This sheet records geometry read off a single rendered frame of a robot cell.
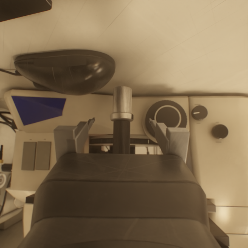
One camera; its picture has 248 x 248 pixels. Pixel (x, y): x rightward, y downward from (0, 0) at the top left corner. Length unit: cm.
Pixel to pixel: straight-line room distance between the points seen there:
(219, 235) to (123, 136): 15
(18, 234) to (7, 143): 42
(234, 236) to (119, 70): 30
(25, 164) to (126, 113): 21
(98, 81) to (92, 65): 2
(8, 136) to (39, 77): 71
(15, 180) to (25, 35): 26
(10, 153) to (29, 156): 57
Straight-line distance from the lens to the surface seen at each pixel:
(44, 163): 35
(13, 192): 40
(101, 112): 31
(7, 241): 101
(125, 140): 24
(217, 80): 29
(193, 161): 32
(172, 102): 29
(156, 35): 17
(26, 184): 37
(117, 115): 24
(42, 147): 35
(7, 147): 91
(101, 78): 20
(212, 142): 33
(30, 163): 36
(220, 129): 32
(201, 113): 31
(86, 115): 30
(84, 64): 19
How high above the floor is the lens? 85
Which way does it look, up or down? 8 degrees down
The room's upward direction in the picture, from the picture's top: 179 degrees counter-clockwise
